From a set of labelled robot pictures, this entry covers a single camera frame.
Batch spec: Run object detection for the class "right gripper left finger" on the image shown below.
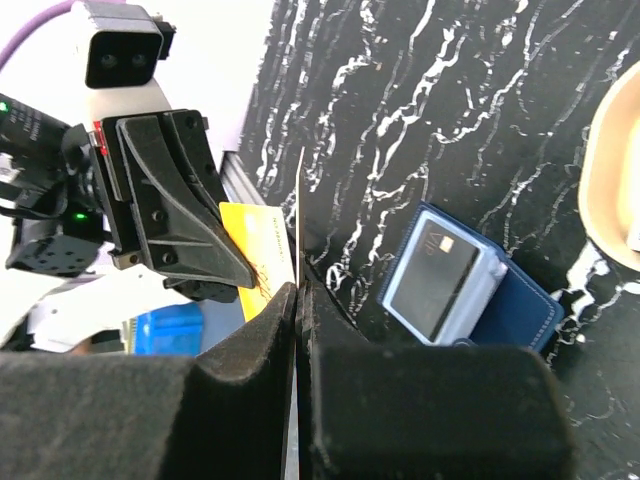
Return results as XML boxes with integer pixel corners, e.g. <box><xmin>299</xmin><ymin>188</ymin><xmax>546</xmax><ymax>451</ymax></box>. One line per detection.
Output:
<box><xmin>1</xmin><ymin>283</ymin><xmax>297</xmax><ymax>479</ymax></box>

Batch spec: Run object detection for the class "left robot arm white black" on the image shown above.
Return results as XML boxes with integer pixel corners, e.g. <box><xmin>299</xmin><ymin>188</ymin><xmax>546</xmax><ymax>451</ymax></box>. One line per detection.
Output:
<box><xmin>1</xmin><ymin>83</ymin><xmax>255</xmax><ymax>352</ymax></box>

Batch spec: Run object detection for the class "black VIP card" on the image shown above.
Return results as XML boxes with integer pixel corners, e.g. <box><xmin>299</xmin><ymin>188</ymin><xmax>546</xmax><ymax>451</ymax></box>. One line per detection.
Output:
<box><xmin>390</xmin><ymin>220</ymin><xmax>480</xmax><ymax>342</ymax></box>

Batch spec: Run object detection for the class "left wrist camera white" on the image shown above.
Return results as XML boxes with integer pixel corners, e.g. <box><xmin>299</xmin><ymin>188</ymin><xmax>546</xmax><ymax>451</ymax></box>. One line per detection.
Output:
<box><xmin>71</xmin><ymin>1</ymin><xmax>176</xmax><ymax>130</ymax></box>

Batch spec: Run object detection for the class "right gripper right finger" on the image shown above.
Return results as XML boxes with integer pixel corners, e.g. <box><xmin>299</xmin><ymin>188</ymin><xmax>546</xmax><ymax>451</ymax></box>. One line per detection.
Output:
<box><xmin>298</xmin><ymin>282</ymin><xmax>575</xmax><ymax>479</ymax></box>

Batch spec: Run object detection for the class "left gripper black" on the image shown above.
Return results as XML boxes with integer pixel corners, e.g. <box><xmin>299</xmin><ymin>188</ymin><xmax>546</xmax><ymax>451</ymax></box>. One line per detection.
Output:
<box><xmin>1</xmin><ymin>97</ymin><xmax>255</xmax><ymax>303</ymax></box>

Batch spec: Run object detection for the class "blue leather card holder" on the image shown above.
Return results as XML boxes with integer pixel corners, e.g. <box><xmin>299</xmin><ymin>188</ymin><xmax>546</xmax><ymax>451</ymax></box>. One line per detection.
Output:
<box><xmin>378</xmin><ymin>203</ymin><xmax>564</xmax><ymax>352</ymax></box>

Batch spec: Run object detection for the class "beige oval card tray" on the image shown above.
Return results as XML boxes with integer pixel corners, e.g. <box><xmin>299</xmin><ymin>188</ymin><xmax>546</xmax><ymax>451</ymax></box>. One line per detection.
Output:
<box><xmin>578</xmin><ymin>64</ymin><xmax>639</xmax><ymax>271</ymax></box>

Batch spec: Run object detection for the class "orange gold credit card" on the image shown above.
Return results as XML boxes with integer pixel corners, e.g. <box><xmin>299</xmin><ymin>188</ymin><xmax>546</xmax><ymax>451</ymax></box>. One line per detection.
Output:
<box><xmin>219</xmin><ymin>202</ymin><xmax>296</xmax><ymax>322</ymax></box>

